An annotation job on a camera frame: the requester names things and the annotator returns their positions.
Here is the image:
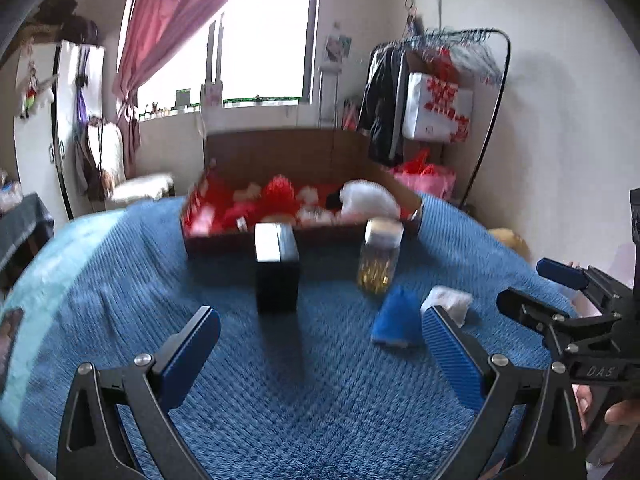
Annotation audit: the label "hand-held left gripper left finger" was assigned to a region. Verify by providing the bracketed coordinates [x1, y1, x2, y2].
[55, 305, 222, 480]

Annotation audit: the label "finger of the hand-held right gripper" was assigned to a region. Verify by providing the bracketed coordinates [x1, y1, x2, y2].
[496, 286, 624, 362]
[536, 256, 640, 312]

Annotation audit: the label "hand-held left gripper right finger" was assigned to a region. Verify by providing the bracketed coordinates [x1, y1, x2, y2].
[422, 305, 587, 480]

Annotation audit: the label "red yarn skein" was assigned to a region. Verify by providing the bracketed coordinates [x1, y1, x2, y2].
[220, 200, 258, 233]

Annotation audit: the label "white fluffy yarn ball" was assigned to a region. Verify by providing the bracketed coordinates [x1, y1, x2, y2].
[340, 180, 402, 222]

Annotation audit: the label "cardboard box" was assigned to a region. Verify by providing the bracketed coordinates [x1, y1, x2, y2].
[180, 127, 423, 260]

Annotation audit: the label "person's right hand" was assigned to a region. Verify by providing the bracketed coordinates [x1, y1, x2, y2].
[574, 384, 640, 431]

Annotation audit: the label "white folded cloth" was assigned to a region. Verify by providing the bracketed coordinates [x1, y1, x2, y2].
[420, 285, 474, 328]

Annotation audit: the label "tan plush toy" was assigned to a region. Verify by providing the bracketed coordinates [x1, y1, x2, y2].
[487, 227, 531, 261]

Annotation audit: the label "black rectangular box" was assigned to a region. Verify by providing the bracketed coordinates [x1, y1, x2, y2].
[254, 222, 301, 314]

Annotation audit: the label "glass jar with gold contents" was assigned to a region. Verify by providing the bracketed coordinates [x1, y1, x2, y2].
[356, 217, 405, 297]

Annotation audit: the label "blue knitted blanket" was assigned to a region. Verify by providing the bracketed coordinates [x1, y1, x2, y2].
[0, 192, 576, 480]

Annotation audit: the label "pink plastic bag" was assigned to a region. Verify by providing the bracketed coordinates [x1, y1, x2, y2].
[390, 160, 457, 206]

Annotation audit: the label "black clothes rack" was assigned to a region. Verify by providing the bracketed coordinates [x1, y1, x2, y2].
[370, 29, 512, 208]

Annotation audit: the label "teal bed sheet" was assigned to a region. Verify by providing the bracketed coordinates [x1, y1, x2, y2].
[0, 207, 131, 411]

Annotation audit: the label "white covered chair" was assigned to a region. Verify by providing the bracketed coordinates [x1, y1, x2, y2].
[87, 117, 176, 208]

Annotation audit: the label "red pompom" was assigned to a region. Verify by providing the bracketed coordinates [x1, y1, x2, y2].
[262, 175, 297, 213]

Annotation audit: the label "printed picture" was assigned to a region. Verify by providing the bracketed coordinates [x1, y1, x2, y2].
[0, 307, 25, 366]

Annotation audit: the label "white bag with red print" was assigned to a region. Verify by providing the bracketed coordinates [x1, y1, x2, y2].
[402, 47, 473, 143]

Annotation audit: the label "dark table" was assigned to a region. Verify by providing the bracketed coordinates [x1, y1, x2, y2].
[0, 192, 55, 286]

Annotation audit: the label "dark hanging jackets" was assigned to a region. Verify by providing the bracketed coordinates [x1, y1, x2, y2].
[359, 45, 408, 166]

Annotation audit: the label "clear plastic bags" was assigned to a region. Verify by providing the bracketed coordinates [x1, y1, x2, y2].
[0, 170, 23, 211]

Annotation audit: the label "white wardrobe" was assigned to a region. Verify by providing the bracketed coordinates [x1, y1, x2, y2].
[14, 40, 107, 221]

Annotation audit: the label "hanging plush toy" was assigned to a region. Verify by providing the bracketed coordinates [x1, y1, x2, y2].
[17, 72, 61, 121]

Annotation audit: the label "white stand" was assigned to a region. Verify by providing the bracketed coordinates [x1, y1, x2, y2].
[319, 64, 343, 128]

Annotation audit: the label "window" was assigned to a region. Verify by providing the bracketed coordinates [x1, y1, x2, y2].
[135, 0, 321, 121]

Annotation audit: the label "pink curtain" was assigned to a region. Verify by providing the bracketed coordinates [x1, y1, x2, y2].
[111, 0, 273, 173]

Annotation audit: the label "dark brown bag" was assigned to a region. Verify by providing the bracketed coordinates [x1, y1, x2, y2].
[27, 0, 101, 46]

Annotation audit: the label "row of wire hangers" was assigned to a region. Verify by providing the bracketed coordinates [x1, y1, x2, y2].
[407, 30, 503, 83]

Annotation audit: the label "purple hanging strap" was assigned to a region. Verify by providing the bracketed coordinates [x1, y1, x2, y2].
[75, 77, 91, 126]

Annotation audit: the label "wall poster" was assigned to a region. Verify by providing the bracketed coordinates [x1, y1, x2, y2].
[325, 34, 352, 63]

